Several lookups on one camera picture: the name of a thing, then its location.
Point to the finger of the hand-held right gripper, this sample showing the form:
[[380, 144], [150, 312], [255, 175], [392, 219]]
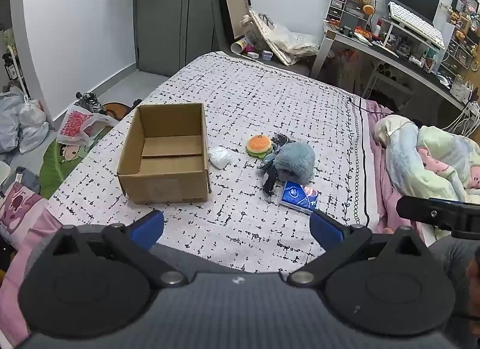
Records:
[[431, 214]]

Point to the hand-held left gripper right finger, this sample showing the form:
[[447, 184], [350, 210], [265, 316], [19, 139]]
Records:
[[327, 229]]

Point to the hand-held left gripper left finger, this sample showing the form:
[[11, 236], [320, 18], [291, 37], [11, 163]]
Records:
[[147, 228]]

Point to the blue tissue packet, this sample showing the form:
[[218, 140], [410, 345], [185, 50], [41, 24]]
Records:
[[298, 195]]

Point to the brown cardboard box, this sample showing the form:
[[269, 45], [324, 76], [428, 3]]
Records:
[[225, 3], [165, 183]]

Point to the blue fluffy plush toy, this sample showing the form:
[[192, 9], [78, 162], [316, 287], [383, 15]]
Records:
[[294, 161]]

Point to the clear bag of black screws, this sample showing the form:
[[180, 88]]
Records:
[[281, 138]]

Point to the burger plush toy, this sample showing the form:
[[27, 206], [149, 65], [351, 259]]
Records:
[[258, 144]]

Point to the person's grey clothing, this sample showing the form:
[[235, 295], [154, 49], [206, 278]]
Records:
[[453, 259]]

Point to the pink bed sheet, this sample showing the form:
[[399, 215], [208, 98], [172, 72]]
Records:
[[378, 183]]

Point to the pastel printed blanket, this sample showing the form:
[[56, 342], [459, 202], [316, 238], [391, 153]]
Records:
[[412, 153]]

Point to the green cartoon mat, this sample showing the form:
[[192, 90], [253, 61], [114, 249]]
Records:
[[56, 165]]

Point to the pink printed plastic bag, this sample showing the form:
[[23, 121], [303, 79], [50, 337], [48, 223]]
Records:
[[75, 123]]

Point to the pink cartoon pillow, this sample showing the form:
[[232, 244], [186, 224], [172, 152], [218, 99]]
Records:
[[20, 206]]

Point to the black shoes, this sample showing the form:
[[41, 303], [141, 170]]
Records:
[[90, 101]]

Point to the white desk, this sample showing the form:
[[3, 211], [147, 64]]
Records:
[[412, 67]]

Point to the white black-patterned bedspread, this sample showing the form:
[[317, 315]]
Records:
[[243, 101]]

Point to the white plastic bag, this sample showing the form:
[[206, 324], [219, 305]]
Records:
[[22, 123]]

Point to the small purple box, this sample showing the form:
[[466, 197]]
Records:
[[267, 55]]

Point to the clear plastic bag with items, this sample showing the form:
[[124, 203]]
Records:
[[292, 43]]

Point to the white keyboard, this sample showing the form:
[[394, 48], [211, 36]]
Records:
[[416, 24]]

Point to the paper cup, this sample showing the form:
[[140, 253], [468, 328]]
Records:
[[239, 46]]

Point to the dark grey wardrobe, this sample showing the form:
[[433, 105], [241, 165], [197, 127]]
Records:
[[165, 15]]

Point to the framed picture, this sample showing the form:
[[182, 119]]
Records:
[[465, 0]]

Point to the small desktop drawer organizer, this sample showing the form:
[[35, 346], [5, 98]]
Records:
[[343, 7]]

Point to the brown flat cardboard box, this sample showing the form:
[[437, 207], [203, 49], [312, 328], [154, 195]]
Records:
[[225, 3]]

